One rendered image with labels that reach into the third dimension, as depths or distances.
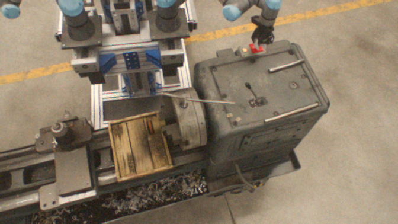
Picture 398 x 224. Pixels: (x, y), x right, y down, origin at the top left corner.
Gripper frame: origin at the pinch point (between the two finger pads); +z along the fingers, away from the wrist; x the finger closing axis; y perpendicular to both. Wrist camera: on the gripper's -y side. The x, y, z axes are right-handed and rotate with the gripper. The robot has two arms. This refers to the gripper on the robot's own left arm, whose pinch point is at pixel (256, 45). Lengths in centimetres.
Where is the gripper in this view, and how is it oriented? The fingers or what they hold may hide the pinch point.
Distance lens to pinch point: 175.7
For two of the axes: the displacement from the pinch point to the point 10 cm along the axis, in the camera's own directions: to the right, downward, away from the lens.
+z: -0.4, 4.7, 8.8
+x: 9.6, -2.3, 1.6
